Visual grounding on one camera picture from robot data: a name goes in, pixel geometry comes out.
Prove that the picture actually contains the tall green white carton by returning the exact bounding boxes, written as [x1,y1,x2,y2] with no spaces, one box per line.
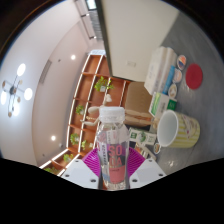
[128,127,158,147]

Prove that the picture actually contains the red-brown wall shelf unit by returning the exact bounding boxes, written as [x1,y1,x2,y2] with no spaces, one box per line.
[39,49,134,176]

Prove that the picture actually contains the grey window curtain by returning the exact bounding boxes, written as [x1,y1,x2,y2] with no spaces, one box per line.
[88,11,104,39]

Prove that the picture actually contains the ceiling air vent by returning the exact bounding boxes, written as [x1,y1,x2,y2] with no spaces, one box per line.
[38,59,53,85]

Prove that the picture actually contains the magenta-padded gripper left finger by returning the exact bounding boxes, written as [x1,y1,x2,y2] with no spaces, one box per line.
[61,147,101,190]

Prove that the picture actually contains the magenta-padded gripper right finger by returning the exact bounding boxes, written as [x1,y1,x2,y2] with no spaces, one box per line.
[127,147,167,190]

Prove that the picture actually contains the clear plastic drink bottle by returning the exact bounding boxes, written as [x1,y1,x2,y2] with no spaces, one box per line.
[95,105,130,192]

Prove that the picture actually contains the stack of white books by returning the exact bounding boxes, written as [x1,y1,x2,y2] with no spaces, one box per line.
[143,46,178,96]

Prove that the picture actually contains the tan upholstered chair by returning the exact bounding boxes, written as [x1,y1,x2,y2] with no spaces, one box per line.
[123,81,155,127]

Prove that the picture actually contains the small round printed disc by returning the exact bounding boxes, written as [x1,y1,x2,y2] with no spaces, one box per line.
[167,83,178,98]
[172,68,183,84]
[153,142,163,155]
[176,54,188,71]

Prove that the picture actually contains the black framed window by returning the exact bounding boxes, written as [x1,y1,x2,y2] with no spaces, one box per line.
[84,0,98,11]

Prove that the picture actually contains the flat round red coaster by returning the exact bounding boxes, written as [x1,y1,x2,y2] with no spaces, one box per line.
[185,63,204,90]

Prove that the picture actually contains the small green white box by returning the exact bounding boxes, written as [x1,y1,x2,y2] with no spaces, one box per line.
[148,92,178,119]

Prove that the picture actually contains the branched globe ceiling lamp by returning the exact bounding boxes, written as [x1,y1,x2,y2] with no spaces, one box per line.
[0,63,34,118]

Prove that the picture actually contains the yellow striped white mug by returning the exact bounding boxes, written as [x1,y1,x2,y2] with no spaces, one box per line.
[155,109,202,149]

